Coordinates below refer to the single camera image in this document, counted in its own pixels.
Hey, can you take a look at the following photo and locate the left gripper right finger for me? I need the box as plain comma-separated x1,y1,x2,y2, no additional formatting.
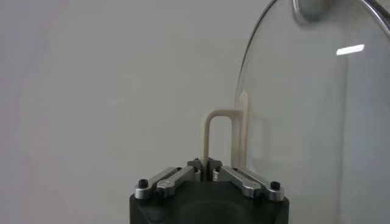
208,158,286,202

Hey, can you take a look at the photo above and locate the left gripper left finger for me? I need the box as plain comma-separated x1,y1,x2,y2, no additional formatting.
135,158,208,200

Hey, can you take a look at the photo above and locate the glass lid with cream handle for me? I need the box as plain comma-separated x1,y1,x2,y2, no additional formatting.
200,0,390,224

